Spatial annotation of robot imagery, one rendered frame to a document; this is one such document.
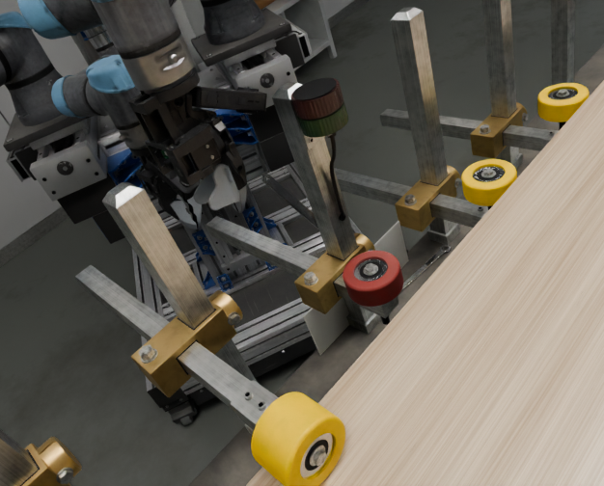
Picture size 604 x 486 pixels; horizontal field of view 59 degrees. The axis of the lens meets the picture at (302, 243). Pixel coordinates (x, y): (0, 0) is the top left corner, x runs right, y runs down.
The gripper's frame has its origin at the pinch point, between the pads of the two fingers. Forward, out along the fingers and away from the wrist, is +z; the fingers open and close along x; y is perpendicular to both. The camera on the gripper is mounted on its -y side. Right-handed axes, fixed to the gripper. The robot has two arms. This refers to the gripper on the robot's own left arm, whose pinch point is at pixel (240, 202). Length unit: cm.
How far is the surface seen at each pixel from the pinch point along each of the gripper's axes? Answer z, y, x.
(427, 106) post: 1.9, -33.1, 9.0
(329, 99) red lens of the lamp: -13.5, -8.2, 15.4
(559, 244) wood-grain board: 10.7, -20.3, 36.1
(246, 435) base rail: 30.8, 19.0, 6.1
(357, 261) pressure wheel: 10.1, -5.3, 15.0
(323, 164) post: -2.7, -9.1, 9.5
